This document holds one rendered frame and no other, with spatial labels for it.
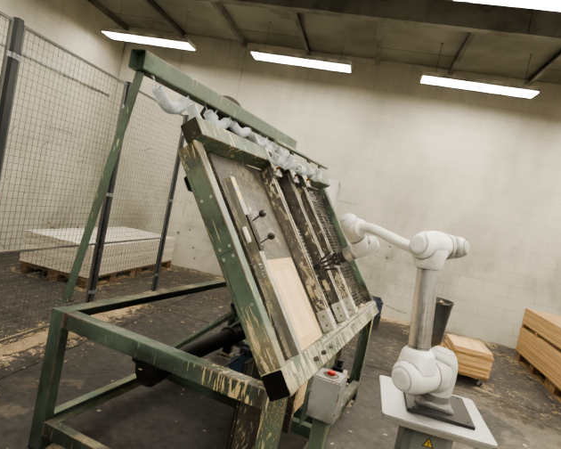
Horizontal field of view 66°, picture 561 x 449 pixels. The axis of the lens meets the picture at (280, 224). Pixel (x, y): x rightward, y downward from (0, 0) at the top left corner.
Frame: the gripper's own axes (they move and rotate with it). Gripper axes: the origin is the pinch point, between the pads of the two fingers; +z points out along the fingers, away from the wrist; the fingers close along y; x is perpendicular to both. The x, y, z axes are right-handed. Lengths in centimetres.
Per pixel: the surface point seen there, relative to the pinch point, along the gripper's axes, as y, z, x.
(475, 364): -152, -42, -277
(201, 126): 77, -2, 85
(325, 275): -5.8, 4.1, -26.0
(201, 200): 44, 11, 86
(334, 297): -21.1, 4.0, -26.0
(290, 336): -29, 5, 61
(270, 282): -1, 5, 61
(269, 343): -27, 5, 86
